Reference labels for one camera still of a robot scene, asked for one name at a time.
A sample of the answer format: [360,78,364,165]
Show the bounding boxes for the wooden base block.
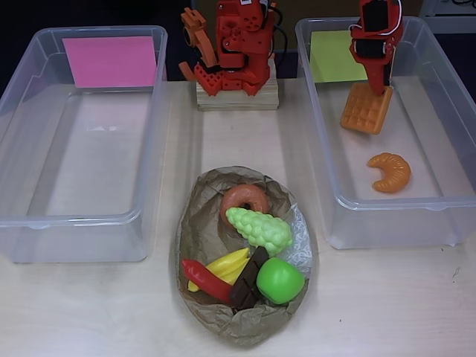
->
[196,59,280,112]

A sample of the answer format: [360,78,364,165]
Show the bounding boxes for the orange printed clamp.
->
[178,7,220,81]

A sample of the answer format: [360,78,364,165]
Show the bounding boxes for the orange toy waffle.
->
[339,82,394,135]

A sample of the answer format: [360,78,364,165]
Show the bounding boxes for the brown toy donut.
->
[219,184,271,228]

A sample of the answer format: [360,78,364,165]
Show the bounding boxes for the crumpled brown paper bag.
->
[173,166,312,349]

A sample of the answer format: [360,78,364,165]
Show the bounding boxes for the light green toy grapes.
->
[225,207,294,257]

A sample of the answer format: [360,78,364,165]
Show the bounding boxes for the white furniture frame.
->
[419,0,476,19]

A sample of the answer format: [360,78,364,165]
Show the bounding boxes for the clear plastic bin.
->
[0,25,168,264]
[296,16,476,250]

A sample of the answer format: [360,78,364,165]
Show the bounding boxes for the green toy apple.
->
[256,257,306,306]

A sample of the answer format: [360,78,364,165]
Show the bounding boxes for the yellow sticky note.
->
[310,27,402,83]

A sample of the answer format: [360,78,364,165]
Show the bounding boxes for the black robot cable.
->
[273,24,289,64]

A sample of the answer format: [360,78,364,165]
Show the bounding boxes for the pink sticky note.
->
[62,36,157,89]

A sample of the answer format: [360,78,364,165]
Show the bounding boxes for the red toy chili pepper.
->
[181,259,234,303]

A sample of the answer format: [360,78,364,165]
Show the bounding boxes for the brown toy chocolate bar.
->
[228,246,271,312]

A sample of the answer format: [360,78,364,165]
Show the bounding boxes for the clear plastic bag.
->
[278,202,312,280]

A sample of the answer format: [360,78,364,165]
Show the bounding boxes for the orange toy croissant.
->
[367,152,412,194]

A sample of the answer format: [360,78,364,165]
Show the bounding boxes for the yellow toy bananas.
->
[187,248,251,293]

